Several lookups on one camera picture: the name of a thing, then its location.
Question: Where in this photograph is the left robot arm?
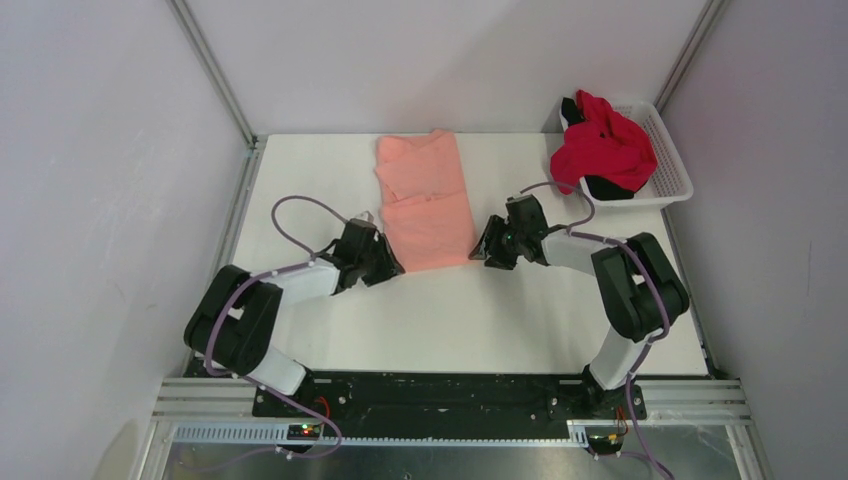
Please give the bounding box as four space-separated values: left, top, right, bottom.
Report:
183 219 405 416

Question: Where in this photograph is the controller board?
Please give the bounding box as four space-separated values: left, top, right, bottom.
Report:
586 434 624 457
286 423 323 442

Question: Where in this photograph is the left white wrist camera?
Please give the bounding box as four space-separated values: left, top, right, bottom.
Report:
350 211 376 228

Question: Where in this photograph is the black t-shirt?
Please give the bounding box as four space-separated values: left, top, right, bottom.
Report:
559 97 635 201

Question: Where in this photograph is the white plastic basket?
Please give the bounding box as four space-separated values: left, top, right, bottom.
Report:
579 98 694 210

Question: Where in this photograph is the right controller board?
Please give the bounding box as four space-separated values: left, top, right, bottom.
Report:
586 434 624 457

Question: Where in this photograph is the salmon pink t-shirt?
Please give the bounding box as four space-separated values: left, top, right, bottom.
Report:
375 129 477 273

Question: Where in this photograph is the left controller board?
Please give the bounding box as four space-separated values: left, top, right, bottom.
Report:
286 423 323 442

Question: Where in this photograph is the red t-shirt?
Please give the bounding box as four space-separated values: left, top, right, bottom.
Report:
549 90 658 195

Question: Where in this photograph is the left aluminium frame post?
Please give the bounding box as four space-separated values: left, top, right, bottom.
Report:
166 0 258 149

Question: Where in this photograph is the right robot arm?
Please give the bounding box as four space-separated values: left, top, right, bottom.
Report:
468 195 690 418

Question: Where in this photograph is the right aluminium frame post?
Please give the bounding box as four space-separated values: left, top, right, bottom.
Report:
653 0 730 113

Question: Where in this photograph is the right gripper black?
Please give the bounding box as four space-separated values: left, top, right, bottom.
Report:
469 214 525 270

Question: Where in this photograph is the aluminium frame post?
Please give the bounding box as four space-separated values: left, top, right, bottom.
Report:
653 0 730 113
166 0 258 149

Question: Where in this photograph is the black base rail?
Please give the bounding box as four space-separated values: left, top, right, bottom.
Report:
293 371 647 442

